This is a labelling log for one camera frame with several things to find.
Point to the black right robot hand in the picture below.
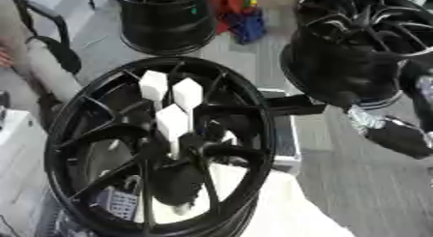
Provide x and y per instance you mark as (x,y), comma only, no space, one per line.
(293,105)

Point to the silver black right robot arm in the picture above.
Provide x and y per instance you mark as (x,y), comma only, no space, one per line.
(397,137)

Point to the black spoked wheel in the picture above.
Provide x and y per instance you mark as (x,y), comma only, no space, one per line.
(338,60)
(255,124)

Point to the white pin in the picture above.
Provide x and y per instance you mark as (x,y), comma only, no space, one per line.
(187,93)
(153,84)
(172,122)

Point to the black wheel rim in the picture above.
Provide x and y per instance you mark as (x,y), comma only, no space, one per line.
(166,24)

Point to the red and blue bag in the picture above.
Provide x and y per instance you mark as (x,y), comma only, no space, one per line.
(245,23)

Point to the grey perforated basket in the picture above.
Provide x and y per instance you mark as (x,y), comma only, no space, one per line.
(119,202)

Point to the black chair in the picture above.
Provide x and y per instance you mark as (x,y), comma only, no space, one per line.
(66,55)

